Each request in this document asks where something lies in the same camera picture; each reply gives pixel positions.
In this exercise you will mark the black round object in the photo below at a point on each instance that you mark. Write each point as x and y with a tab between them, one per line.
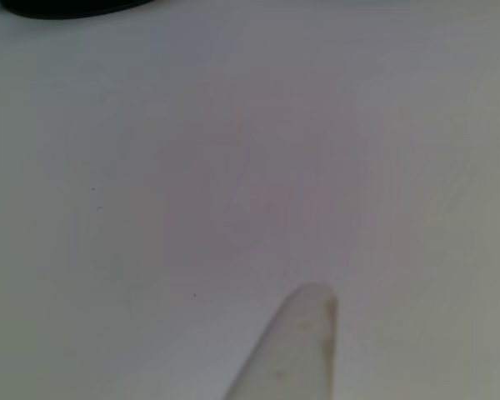
66	8

